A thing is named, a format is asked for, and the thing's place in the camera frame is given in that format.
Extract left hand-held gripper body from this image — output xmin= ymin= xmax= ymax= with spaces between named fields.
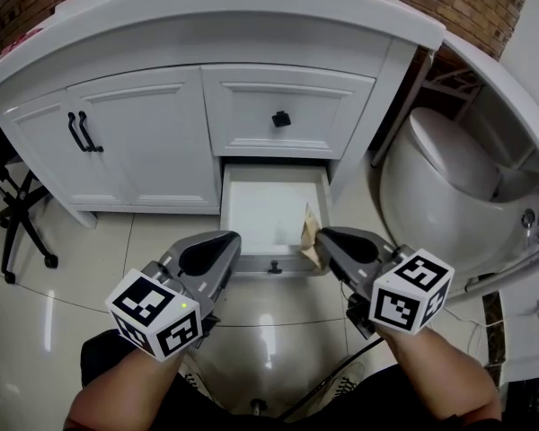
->
xmin=104 ymin=230 xmax=243 ymax=362

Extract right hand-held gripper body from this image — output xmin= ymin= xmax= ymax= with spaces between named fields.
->
xmin=314 ymin=226 xmax=455 ymax=340

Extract tan paper piece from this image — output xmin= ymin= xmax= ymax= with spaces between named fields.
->
xmin=298 ymin=202 xmax=330 ymax=272

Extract white drawer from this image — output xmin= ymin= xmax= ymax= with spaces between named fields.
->
xmin=200 ymin=64 xmax=377 ymax=160
xmin=219 ymin=163 xmax=336 ymax=277

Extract person's right forearm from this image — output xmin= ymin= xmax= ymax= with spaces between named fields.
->
xmin=379 ymin=325 xmax=502 ymax=431

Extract person's left forearm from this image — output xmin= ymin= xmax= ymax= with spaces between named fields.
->
xmin=65 ymin=347 xmax=188 ymax=431

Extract closed white drawer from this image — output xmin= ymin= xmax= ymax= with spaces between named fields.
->
xmin=200 ymin=64 xmax=377 ymax=160

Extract black stool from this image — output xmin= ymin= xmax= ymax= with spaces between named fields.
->
xmin=79 ymin=329 xmax=138 ymax=388

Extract person's white left shoe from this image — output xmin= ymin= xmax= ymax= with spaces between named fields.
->
xmin=179 ymin=356 xmax=216 ymax=406

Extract person's white shoe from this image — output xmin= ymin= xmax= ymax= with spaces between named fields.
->
xmin=179 ymin=356 xmax=216 ymax=406
xmin=314 ymin=360 xmax=367 ymax=410

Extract person's white right shoe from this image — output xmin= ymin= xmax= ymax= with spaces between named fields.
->
xmin=314 ymin=360 xmax=367 ymax=410

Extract white toilet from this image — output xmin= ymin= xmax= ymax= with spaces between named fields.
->
xmin=379 ymin=105 xmax=539 ymax=282

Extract person's black shorts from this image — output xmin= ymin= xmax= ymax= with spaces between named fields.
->
xmin=161 ymin=361 xmax=504 ymax=431

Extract wide white cabinet door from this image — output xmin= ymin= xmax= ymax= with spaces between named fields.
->
xmin=66 ymin=67 xmax=221 ymax=209

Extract narrow white cabinet door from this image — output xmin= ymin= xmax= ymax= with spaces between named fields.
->
xmin=2 ymin=90 xmax=131 ymax=206

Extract white support pole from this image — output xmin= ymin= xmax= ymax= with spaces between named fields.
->
xmin=370 ymin=47 xmax=435 ymax=168

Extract white metal rack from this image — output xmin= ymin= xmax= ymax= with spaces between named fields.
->
xmin=420 ymin=67 xmax=484 ymax=123

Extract white vanity cabinet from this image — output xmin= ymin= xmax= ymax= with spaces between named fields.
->
xmin=0 ymin=38 xmax=421 ymax=228

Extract pink cloth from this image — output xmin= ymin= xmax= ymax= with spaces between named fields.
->
xmin=0 ymin=27 xmax=44 ymax=57

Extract white sink countertop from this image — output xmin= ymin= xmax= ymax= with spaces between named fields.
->
xmin=0 ymin=0 xmax=446 ymax=101

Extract black cable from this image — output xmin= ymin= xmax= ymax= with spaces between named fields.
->
xmin=278 ymin=337 xmax=385 ymax=421

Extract white floor cable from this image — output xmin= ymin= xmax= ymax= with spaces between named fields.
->
xmin=444 ymin=307 xmax=489 ymax=367

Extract black cabinet door handle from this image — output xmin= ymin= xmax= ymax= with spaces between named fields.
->
xmin=66 ymin=111 xmax=92 ymax=153
xmin=77 ymin=110 xmax=104 ymax=154

